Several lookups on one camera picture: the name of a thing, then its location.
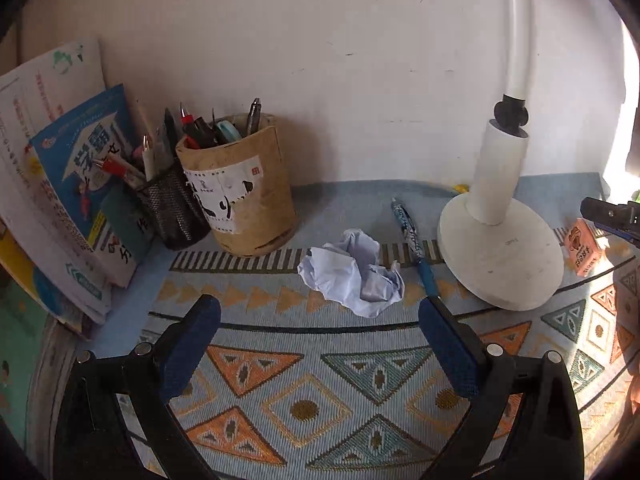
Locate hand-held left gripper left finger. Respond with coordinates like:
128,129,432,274
52,294,222,480

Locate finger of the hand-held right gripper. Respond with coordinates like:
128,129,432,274
581,198,640,226
597,224,640,248

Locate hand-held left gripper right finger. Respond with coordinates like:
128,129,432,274
419,297,586,480

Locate white paper ball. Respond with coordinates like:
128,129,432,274
298,228,406,319

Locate small orange box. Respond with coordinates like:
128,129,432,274
565,217,606,277

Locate white desk lamp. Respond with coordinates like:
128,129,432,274
437,0,566,311

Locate blue patterned pen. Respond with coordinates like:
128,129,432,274
391,199,441,298

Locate patterned woven mat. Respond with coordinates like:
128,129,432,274
115,240,640,480

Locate black mesh pen holder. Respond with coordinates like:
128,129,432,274
135,160,212,251

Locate tan printed pen holder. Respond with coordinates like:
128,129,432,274
175,112,297,258

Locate green cover book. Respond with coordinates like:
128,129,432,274
0,285,51,461

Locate yellow purple cover book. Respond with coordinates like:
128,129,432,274
0,220,83,338

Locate bunch of assorted pens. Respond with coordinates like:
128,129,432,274
92,102,181,191
179,97,263,150

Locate blue cover book set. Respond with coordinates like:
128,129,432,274
29,84,157,288

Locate thick white workbook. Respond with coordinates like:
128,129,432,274
0,37,113,326

